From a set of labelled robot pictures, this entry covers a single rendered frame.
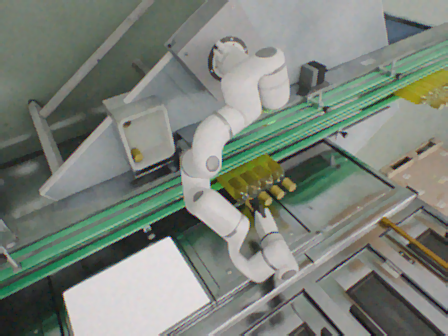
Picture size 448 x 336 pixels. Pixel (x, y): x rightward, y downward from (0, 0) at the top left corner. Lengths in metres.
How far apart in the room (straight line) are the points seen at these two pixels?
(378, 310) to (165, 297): 0.69
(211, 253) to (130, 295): 0.31
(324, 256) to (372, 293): 0.19
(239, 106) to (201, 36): 0.34
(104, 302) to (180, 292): 0.25
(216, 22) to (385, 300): 1.06
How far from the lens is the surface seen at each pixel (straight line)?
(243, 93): 0.86
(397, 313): 1.29
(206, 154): 0.82
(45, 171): 1.89
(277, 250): 0.98
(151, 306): 1.21
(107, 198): 1.29
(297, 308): 1.22
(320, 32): 1.65
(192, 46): 1.13
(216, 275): 1.22
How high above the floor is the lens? 1.80
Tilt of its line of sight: 40 degrees down
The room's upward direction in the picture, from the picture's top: 135 degrees clockwise
